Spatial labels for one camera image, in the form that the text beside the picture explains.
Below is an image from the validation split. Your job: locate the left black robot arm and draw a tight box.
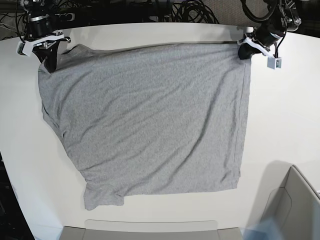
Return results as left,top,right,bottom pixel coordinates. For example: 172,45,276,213
238,0,302,60

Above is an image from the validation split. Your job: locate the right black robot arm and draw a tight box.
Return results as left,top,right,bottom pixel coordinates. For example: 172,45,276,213
16,0,71,73

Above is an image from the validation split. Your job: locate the thick black hose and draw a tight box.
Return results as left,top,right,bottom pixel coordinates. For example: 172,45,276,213
239,0,278,23

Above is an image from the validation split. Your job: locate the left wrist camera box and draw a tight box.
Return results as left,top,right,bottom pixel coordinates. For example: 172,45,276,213
267,57,282,70

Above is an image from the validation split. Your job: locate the grey tray bottom edge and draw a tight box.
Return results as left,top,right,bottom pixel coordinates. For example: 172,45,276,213
60,219,243,240

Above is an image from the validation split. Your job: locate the grey bin right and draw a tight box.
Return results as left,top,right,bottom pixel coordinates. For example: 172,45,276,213
261,165,320,240

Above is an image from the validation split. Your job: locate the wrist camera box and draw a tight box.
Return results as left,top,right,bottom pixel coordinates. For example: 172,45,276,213
267,57,282,70
16,41,34,57

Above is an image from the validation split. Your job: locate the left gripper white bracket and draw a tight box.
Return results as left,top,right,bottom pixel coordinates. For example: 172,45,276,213
237,33,273,60

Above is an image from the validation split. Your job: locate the black cable bundle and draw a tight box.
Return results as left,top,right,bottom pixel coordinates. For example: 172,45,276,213
163,0,221,25

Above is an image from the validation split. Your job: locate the grey T-shirt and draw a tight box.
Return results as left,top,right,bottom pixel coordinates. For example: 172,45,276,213
38,43,251,211

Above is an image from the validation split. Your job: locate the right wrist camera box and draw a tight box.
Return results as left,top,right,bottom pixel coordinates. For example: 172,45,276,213
16,41,34,57

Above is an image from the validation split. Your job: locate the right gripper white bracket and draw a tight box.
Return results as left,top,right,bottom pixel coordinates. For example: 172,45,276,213
23,30,71,73

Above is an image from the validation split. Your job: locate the blue object bottom right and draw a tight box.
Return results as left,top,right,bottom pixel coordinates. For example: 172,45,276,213
241,218,283,240

